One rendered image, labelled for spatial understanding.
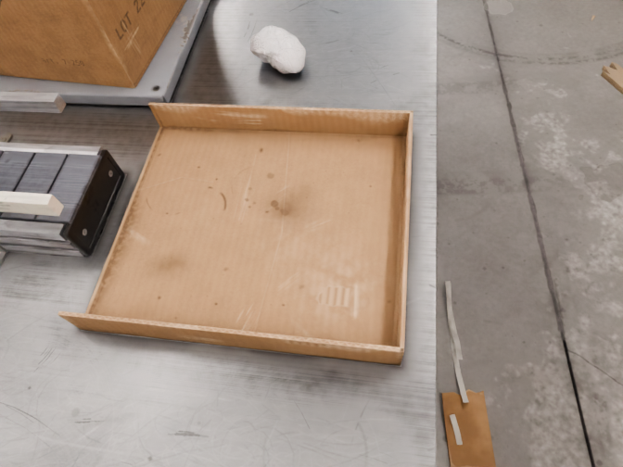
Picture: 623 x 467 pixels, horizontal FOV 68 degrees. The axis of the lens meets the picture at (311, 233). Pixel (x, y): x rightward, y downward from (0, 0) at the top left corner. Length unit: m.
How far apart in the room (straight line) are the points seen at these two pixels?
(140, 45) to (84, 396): 0.41
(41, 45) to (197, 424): 0.47
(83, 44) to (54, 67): 0.08
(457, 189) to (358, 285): 1.14
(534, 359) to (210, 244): 1.03
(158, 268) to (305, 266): 0.15
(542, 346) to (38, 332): 1.17
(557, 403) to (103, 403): 1.10
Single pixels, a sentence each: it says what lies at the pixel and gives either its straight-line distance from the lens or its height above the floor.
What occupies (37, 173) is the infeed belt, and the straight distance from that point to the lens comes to 0.56.
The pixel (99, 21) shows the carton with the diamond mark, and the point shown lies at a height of 0.94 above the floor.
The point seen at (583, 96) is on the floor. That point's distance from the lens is 1.94.
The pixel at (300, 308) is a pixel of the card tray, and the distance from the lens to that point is 0.43.
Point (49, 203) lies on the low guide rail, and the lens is 0.48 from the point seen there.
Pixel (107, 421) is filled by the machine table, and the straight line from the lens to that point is 0.46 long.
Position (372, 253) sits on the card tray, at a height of 0.83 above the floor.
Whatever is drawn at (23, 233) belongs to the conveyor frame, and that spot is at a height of 0.88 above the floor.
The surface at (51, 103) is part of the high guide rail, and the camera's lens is 0.49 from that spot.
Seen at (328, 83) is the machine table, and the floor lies 0.83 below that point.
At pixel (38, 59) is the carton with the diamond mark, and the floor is 0.88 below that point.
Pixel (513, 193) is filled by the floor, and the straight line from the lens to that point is 1.58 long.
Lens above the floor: 1.23
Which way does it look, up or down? 59 degrees down
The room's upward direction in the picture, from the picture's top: 10 degrees counter-clockwise
